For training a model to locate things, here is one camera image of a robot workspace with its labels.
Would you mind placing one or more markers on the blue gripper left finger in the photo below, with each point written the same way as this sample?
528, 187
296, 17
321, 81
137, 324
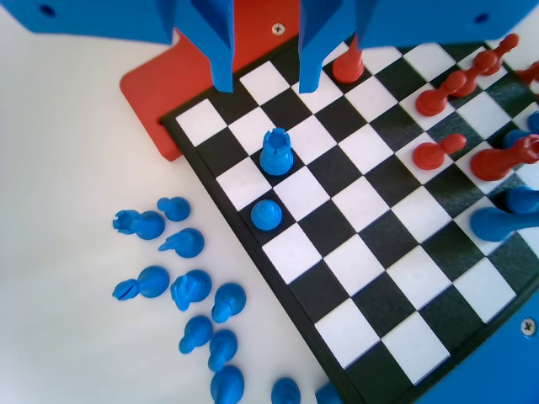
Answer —
219, 38

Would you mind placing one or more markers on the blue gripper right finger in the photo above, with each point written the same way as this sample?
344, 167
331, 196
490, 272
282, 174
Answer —
313, 38

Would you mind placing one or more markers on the blue rook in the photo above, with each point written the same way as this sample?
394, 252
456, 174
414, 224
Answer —
147, 225
275, 157

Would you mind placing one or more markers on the red king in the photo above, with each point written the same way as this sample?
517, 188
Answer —
347, 65

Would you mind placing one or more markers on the red pawn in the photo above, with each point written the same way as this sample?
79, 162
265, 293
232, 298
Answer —
429, 155
473, 73
433, 101
499, 52

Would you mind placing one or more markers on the blue pawn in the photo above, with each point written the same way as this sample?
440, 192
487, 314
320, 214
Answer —
198, 332
223, 347
265, 215
524, 198
286, 391
174, 209
516, 138

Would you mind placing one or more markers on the black and white chessboard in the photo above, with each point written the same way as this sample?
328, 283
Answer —
362, 235

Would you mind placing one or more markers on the blue queen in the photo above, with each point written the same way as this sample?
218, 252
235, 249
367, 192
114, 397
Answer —
227, 385

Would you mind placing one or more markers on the red board mount plate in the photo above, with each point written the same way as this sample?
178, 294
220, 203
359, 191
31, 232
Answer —
151, 92

